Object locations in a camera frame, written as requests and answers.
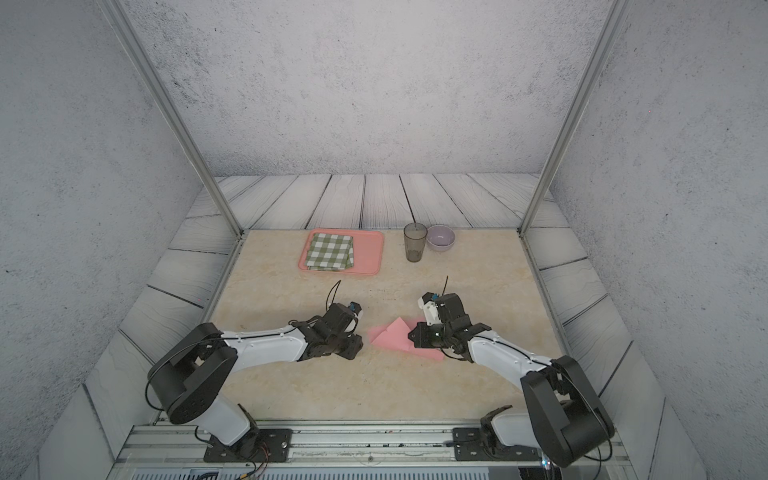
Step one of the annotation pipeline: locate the pink square paper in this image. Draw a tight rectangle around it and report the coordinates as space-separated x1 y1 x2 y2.
368 317 445 361

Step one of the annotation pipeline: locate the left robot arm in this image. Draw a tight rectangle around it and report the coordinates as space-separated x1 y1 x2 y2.
145 302 363 447

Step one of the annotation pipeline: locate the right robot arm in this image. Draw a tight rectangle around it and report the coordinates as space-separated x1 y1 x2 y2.
408 292 615 467

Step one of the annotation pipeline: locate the green checkered cloth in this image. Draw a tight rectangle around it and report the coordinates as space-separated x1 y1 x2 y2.
303 233 354 271

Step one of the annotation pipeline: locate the small lavender bowl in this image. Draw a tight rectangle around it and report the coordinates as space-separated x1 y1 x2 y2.
426 225 456 252

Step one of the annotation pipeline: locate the pink plastic tray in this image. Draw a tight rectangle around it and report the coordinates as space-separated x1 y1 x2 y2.
298 228 384 276

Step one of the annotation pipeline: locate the translucent grey plastic cup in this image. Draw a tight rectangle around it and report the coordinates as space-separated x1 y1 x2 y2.
403 222 428 263

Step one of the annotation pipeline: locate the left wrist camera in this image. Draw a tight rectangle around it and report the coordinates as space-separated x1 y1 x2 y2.
347 302 362 318

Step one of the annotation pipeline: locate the aluminium front rail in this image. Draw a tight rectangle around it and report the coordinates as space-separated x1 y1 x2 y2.
108 420 645 479

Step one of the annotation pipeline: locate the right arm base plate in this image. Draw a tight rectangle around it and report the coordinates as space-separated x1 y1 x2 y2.
450 427 541 462

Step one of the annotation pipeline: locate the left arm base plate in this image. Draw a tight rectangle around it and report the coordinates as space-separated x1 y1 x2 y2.
203 428 293 466

